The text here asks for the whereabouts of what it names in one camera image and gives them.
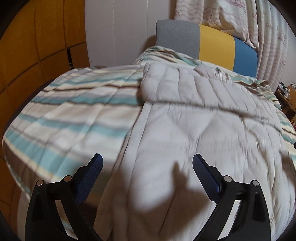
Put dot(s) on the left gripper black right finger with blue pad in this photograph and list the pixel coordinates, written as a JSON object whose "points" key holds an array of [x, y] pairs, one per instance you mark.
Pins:
{"points": [[241, 211]]}

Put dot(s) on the striped teal brown bedsheet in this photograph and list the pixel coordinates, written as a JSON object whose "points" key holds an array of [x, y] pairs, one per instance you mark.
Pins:
{"points": [[88, 111]]}

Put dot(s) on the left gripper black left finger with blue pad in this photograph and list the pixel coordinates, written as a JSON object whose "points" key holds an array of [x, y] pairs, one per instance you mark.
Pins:
{"points": [[43, 221]]}

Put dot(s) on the light grey quilted down jacket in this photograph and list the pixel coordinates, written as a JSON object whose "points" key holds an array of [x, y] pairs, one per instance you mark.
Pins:
{"points": [[154, 193]]}

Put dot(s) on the grey yellow blue headboard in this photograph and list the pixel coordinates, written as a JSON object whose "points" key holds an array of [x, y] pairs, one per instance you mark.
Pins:
{"points": [[207, 44]]}

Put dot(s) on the pink patterned white curtain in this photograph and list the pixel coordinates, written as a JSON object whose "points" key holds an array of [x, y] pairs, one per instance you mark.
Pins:
{"points": [[257, 23]]}

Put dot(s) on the orange wooden wardrobe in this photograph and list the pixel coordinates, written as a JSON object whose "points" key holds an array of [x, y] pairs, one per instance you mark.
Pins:
{"points": [[40, 40]]}

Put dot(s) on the wooden desk with clutter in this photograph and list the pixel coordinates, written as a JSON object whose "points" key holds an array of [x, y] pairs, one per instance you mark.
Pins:
{"points": [[287, 98]]}

